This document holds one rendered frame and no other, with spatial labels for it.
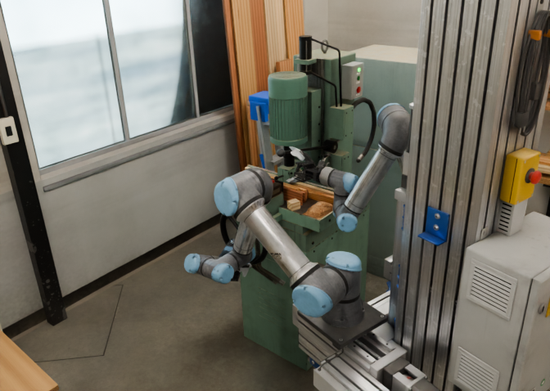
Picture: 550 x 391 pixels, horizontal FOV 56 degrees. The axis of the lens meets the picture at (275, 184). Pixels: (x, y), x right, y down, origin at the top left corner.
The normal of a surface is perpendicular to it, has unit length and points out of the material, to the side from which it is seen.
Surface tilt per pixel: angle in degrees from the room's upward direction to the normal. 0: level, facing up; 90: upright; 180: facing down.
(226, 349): 0
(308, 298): 95
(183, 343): 0
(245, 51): 87
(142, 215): 90
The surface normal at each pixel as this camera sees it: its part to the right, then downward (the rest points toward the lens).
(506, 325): -0.81, 0.26
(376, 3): -0.63, 0.33
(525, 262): -0.03, -0.91
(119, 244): 0.78, 0.24
